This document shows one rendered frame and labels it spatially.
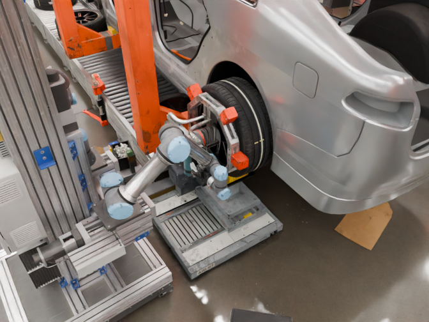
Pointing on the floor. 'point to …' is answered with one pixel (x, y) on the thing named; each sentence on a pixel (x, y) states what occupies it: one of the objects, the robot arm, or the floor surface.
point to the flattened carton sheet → (366, 225)
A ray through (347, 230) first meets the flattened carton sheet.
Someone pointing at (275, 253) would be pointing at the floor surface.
